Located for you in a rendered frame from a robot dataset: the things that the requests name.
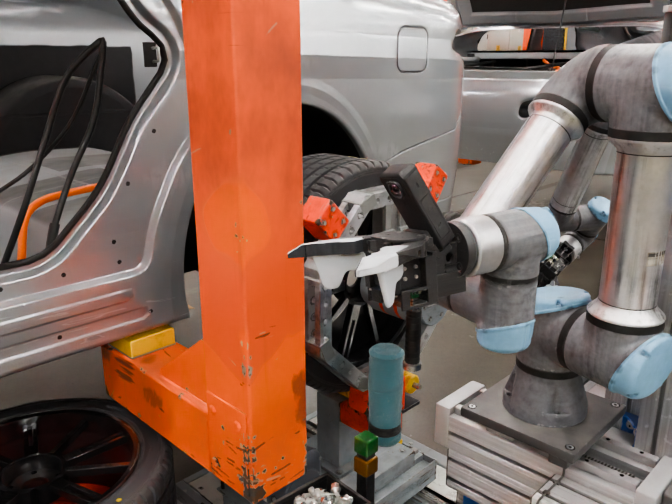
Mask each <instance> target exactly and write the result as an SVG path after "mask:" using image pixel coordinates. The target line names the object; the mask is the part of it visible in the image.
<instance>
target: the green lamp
mask: <svg viewBox="0 0 672 504"><path fill-rule="evenodd" d="M354 451H355V452H356V453H358V454H360V455H362V456H364V457H365V458H368V457H370V456H371V455H373V454H374V453H376V452H377V451H378V436H377V435H375V434H373V433H371V432H369V431H367V430H364V431H363V432H361V433H359V434H358V435H356V436H355V437H354Z"/></svg>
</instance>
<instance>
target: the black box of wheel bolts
mask: <svg viewBox="0 0 672 504"><path fill-rule="evenodd" d="M270 504H372V503H371V502H370V501H369V500H367V499H366V498H364V497H363V496H362V495H360V494H359V493H357V492H356V491H354V490H353V489H351V488H350V487H349V486H347V485H346V484H344V483H343V482H341V481H340V480H338V479H337V478H336V477H334V476H333V475H331V474H330V473H328V472H326V473H324V474H322V475H321V476H319V477H317V478H315V479H313V480H312V481H310V482H308V483H306V484H304V485H302V486H301V487H299V488H297V489H295V490H293V491H292V492H290V493H288V494H286V495H284V496H283V497H281V498H279V499H277V500H275V501H273V502H272V503H270Z"/></svg>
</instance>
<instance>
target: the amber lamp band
mask: <svg viewBox="0 0 672 504"><path fill-rule="evenodd" d="M377 470H378V456H376V455H375V457H373V458H371V459H370V460H368V461H365V460H363V459H361V458H359V457H358V456H357V455H356V456H354V471H355V472H357V473H358V474H360V475H362V476H363V477H365V478H368V477H369V476H371V475H372V474H374V473H375V472H377Z"/></svg>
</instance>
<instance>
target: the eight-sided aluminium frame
mask: <svg viewBox="0 0 672 504"><path fill-rule="evenodd" d="M388 204H392V205H393V204H394V202H393V200H392V199H391V197H390V195H389V194H388V192H387V190H386V189H385V187H384V185H380V186H376V187H371V188H366V189H361V190H354V191H352V192H348V194H347V195H346V197H345V198H344V199H343V200H342V203H341V205H340V206H339V209H340V210H341V211H342V213H343V214H344V215H345V216H346V217H347V218H348V220H349V223H348V224H347V226H346V227H345V229H344V231H343V232H342V234H341V236H340V237H339V238H344V237H352V236H355V234H356V233H357V231H358V229H359V228H360V226H361V224H362V223H363V221H364V219H365V218H366V216H367V214H368V213H369V211H370V210H373V209H377V208H381V207H384V205H388ZM304 301H305V351H306V352H307V353H308V355H309V356H311V357H313V358H314V359H316V360H317V361H318V362H319V363H321V364H322V365H323V366H324V367H326V368H327V369H328V370H329V371H331V372H332V373H333V374H334V375H336V376H337V377H338V378H339V379H341V381H342V382H344V383H346V384H347V385H349V386H351V387H353V388H355V389H357V390H359V391H361V392H365V391H367V390H368V374H369V362H367V363H365V364H363V365H361V366H359V367H357V368H356V367H355V366H354V365H353V364H351V363H350V362H349V361H348V360H347V359H346V358H344V357H343V356H342V355H341V354H340V353H339V352H337V351H336V350H335V349H334V348H333V347H332V289H328V288H326V287H325V286H324V285H323V284H322V282H321V279H320V276H319V273H318V271H317V268H316V265H315V263H314V260H313V257H307V259H306V261H305V263H304ZM435 326H436V324H435V325H433V326H427V325H425V324H421V344H420V346H421V348H420V354H421V352H422V351H423V349H424V347H425V345H426V343H427V341H428V339H429V337H430V336H431V334H432V332H433V330H434V328H435ZM405 333H406V332H405ZM405 333H404V335H403V336H402V338H401V340H400V342H399V344H398V346H400V347H401V348H402V349H403V350H404V356H403V360H404V359H405V339H406V338H405Z"/></svg>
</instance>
